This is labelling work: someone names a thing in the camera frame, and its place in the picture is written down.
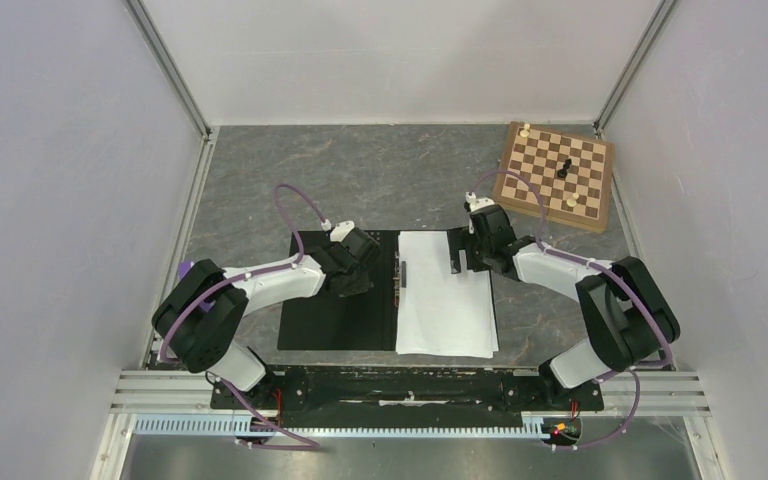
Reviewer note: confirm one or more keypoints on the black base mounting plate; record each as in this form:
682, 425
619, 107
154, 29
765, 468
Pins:
317, 396

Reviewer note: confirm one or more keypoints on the white paper sheet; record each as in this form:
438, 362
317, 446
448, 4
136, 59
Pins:
442, 313

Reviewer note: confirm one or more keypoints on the black blue file folder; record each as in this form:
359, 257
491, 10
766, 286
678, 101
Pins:
365, 322

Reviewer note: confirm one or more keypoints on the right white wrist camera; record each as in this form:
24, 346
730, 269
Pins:
474, 203

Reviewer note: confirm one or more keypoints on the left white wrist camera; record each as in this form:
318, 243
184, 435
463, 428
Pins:
337, 232

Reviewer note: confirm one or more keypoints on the wooden chessboard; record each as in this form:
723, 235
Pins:
536, 159

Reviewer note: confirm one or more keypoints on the black chess piece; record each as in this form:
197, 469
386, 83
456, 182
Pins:
565, 168

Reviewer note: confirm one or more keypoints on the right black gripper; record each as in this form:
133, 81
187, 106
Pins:
462, 239

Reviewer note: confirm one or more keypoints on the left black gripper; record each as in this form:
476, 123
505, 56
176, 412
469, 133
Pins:
360, 286

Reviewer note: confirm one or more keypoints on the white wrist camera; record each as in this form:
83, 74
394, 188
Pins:
337, 232
474, 203

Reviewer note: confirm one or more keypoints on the white slotted cable duct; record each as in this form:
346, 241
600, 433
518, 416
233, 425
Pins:
245, 426

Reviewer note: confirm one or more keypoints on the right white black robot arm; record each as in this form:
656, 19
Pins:
627, 319

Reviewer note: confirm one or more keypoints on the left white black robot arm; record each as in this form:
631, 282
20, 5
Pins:
199, 319

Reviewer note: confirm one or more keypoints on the white chess piece bottom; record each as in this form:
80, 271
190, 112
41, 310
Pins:
572, 201

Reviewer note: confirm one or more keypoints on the purple stapler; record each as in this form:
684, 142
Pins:
182, 269

